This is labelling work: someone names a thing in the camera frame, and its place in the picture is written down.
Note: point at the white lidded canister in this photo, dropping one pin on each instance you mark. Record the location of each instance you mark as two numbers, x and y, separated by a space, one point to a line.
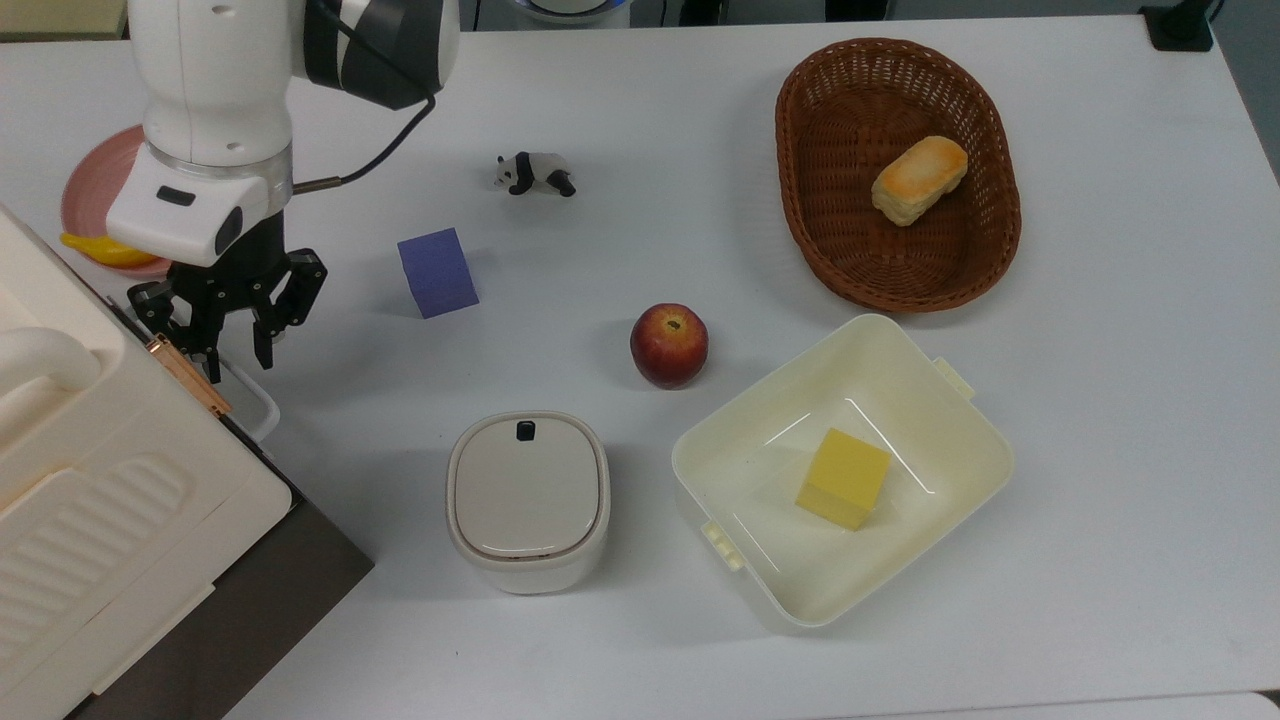
528 500

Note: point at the dark wood drawer cabinet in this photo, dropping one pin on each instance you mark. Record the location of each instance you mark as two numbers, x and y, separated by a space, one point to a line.
280 600

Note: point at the black table clamp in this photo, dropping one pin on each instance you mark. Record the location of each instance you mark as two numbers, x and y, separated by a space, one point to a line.
1180 25

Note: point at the cream open plastic tub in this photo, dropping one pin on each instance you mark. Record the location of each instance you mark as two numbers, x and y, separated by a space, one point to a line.
760 520

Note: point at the panda figurine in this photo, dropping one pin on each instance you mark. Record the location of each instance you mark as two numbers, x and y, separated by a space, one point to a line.
535 172

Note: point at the purple foam cube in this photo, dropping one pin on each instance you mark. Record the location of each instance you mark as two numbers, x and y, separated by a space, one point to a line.
438 275

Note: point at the toy bread loaf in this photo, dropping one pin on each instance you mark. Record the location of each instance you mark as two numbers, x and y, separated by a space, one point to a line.
920 180

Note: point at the yellow foam cube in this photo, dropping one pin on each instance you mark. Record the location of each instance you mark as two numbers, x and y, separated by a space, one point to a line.
845 480

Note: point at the pink plate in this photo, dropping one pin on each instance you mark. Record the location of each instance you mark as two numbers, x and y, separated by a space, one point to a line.
90 190

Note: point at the brown wicker basket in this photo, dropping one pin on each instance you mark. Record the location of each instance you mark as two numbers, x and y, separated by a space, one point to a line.
850 100

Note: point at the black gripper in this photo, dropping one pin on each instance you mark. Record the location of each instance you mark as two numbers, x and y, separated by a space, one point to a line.
225 290

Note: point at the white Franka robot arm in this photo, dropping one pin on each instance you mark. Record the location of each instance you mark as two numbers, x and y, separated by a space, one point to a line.
210 80

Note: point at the yellow toy banana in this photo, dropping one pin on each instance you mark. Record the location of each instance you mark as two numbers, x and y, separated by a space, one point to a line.
110 252

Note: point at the red apple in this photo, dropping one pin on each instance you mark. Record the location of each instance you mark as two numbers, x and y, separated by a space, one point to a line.
668 345

